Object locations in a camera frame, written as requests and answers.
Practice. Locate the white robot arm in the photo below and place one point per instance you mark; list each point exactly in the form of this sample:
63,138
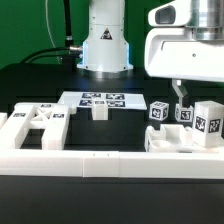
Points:
105,51

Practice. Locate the white marker sheet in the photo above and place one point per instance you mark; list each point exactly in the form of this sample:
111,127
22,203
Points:
114,100

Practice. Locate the white tagged cube right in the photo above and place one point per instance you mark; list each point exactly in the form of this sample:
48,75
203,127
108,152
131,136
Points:
183,114

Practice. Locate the white U-shaped fence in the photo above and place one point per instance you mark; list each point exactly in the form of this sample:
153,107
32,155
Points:
31,160

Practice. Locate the white tagged cube left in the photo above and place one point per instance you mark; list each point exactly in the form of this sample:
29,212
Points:
159,110

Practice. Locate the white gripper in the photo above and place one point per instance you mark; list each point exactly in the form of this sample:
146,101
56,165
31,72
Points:
186,42

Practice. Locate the white tagged cube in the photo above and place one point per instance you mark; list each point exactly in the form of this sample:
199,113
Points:
159,110
183,114

